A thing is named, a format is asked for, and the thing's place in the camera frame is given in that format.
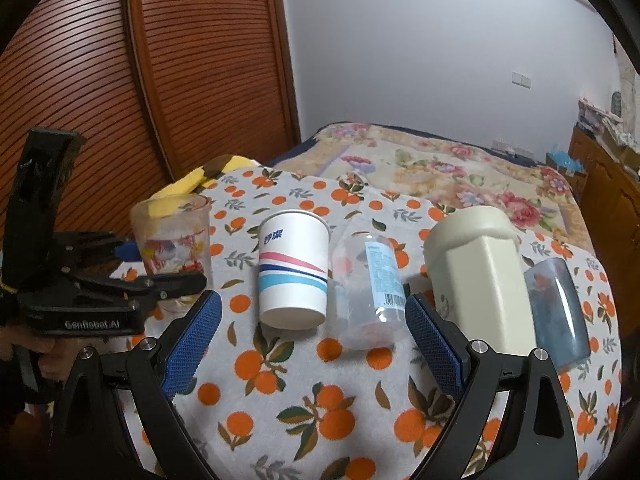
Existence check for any floral clear glass cup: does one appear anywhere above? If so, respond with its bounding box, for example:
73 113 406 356
130 194 213 288

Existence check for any blue translucent cup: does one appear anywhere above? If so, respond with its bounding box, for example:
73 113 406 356
524 258 591 373

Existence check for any clear plastic cup with label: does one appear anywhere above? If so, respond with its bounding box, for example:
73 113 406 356
331 232 408 350

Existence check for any striped white paper cup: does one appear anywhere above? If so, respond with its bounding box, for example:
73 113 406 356
257 209 330 330

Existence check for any left hand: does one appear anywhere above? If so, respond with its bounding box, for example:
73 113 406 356
0 326 82 382

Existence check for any cream thermos mug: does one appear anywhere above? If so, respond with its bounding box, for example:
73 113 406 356
423 206 536 356

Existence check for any yellow plush toy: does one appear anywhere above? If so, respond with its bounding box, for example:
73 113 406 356
139 155 259 219

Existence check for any orange-print white blanket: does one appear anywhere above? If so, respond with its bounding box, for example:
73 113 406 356
174 168 622 479

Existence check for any brown louvered wardrobe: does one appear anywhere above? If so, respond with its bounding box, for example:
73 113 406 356
1 0 300 234

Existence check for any wooden sideboard cabinet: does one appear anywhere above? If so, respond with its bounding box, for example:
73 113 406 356
568 127 639 337

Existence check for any blue plastic bag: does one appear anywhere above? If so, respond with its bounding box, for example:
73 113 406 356
546 146 586 177

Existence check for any floral quilt bedspread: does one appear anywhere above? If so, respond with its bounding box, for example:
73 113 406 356
274 122 594 252

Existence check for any white wall switch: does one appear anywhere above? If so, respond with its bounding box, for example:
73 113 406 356
511 72 532 89

